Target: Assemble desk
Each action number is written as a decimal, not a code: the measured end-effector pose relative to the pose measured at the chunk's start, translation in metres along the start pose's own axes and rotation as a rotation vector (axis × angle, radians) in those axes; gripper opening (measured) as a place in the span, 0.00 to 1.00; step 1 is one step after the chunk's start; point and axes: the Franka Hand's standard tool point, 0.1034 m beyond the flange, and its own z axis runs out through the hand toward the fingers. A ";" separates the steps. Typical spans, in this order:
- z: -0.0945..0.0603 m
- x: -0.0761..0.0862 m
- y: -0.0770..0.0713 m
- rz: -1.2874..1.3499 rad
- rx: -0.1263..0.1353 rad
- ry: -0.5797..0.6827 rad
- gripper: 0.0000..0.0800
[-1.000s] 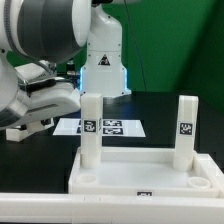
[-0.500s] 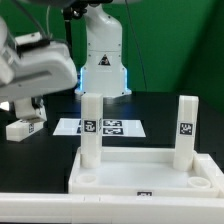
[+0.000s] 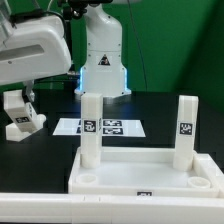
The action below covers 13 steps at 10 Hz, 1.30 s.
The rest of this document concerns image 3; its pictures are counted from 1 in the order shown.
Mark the white front fence bar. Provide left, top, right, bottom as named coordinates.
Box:
left=0, top=193, right=224, bottom=224

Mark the black cable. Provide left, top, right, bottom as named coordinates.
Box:
left=33, top=72, right=81, bottom=84

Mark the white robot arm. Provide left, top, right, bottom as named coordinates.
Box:
left=0, top=0, right=131, bottom=103

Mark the white tag sheet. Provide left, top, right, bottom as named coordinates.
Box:
left=53, top=118, right=145, bottom=137

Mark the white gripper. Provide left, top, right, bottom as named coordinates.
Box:
left=0, top=16, right=71, bottom=103

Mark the white desk top panel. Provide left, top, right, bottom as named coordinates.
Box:
left=68, top=147, right=224, bottom=198

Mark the black camera pole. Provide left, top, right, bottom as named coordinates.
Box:
left=62, top=0, right=77, bottom=75

